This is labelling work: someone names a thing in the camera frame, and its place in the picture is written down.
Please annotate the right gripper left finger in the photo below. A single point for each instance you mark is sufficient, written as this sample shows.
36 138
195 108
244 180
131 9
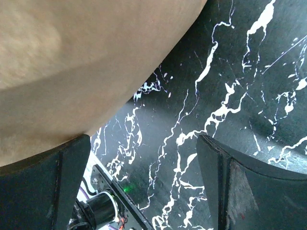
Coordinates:
39 192

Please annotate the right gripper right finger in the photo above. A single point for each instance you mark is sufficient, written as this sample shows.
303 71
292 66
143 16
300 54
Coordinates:
247 194

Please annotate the brown paper bag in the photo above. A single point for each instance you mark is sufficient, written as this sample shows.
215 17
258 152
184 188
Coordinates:
67 66

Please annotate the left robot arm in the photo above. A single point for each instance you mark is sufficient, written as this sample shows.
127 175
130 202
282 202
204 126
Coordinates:
94 213

